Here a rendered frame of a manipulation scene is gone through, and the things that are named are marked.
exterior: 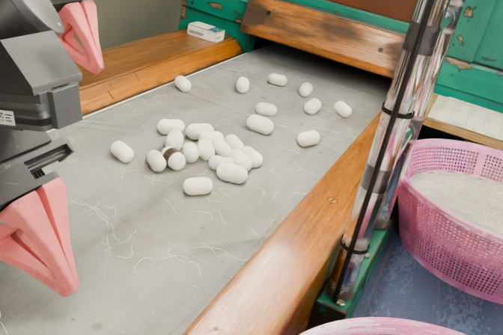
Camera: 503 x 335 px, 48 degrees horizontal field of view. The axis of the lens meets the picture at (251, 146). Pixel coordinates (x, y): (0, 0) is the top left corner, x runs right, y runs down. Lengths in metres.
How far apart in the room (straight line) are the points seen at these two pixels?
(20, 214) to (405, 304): 0.40
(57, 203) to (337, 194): 0.30
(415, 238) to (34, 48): 0.48
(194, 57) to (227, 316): 0.62
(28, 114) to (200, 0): 0.81
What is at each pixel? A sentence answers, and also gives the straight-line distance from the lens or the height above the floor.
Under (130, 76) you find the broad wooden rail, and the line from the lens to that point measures 0.83.
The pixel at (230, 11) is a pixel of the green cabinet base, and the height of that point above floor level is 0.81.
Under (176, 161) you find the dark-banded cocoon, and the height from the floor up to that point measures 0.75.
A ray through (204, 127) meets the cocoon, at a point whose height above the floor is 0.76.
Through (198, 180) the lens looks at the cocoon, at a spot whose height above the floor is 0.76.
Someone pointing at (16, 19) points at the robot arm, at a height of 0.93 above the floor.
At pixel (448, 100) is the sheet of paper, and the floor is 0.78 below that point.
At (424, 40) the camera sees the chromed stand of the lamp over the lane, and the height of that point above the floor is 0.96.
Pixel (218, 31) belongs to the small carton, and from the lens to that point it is 1.05.
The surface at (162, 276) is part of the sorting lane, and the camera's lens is 0.48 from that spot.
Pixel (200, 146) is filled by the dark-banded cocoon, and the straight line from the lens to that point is 0.66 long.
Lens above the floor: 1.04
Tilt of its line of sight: 25 degrees down
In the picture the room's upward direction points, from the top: 12 degrees clockwise
